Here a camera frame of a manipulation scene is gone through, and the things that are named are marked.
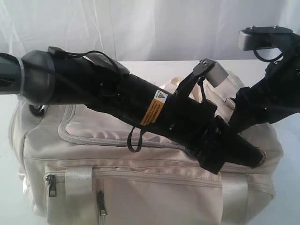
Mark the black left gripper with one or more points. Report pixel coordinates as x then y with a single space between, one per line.
202 133

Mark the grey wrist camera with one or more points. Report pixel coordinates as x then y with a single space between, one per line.
207 69
261 38

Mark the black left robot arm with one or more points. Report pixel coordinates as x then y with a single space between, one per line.
57 77

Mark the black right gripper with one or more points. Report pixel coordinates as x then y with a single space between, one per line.
272 99

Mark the white curtain backdrop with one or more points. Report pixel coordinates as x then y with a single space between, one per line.
136 30

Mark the cream canvas duffel bag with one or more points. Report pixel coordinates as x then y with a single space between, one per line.
76 169

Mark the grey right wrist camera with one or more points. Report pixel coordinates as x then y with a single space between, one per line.
261 38

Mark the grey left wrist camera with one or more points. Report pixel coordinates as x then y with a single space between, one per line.
207 69

